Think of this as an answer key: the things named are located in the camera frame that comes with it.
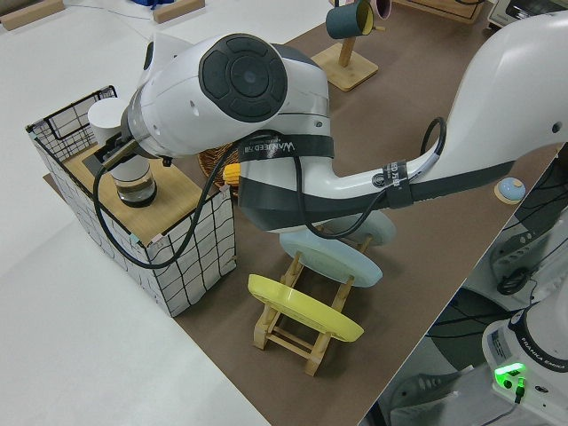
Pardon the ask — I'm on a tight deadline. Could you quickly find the cream toaster oven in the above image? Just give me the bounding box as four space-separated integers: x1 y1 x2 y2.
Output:
486 0 568 32

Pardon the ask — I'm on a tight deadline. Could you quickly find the light blue plate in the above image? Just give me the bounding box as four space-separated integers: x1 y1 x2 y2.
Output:
279 233 383 289

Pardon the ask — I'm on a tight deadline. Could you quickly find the brown wicker basket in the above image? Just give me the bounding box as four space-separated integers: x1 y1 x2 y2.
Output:
196 141 243 190

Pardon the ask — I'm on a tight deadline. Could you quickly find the dark blue mug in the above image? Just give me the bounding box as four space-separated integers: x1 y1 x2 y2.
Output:
325 0 376 40

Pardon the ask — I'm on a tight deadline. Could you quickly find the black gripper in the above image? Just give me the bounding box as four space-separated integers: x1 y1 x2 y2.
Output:
95 131 134 166

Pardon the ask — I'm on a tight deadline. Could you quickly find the light wooden cabinet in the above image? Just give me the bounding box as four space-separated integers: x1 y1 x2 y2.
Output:
390 0 485 24

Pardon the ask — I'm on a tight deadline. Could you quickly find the grey plate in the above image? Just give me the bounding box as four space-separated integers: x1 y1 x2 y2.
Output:
345 208 397 248

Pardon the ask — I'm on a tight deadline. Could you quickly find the wooden mug tree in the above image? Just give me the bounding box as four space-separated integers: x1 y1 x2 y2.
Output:
310 0 386 93

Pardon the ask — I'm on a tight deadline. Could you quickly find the wire grid wooden shelf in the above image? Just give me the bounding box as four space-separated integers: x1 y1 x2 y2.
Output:
25 84 239 319

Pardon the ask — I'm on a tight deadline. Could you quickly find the blue round bell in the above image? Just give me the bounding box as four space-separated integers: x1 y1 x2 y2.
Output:
493 177 528 205

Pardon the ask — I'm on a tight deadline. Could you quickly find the yellow plate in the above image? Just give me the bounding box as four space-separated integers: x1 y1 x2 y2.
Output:
247 273 365 342

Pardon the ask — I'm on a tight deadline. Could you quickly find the wooden plate rack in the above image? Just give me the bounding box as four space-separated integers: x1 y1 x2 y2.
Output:
252 234 374 377

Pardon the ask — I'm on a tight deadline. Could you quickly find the wooden block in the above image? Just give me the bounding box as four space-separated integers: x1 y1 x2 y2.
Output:
153 0 206 22
0 0 66 31

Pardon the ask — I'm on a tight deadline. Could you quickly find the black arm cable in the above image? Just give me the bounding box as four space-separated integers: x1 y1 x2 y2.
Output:
91 117 447 270

